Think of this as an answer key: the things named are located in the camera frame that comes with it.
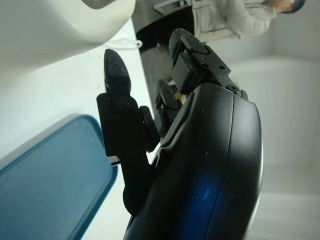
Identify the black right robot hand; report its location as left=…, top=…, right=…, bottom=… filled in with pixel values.
left=96, top=28, right=265, bottom=240

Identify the person in beige jacket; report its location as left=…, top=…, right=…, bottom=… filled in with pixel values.
left=136, top=0, right=307, bottom=66

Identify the grey metal shelf rack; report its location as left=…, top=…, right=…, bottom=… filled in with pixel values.
left=152, top=0, right=194, bottom=14

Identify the blue plastic tray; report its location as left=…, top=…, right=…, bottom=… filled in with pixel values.
left=0, top=113, right=118, bottom=240

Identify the white toaster power cable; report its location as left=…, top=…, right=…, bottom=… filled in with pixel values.
left=109, top=37, right=144, bottom=50

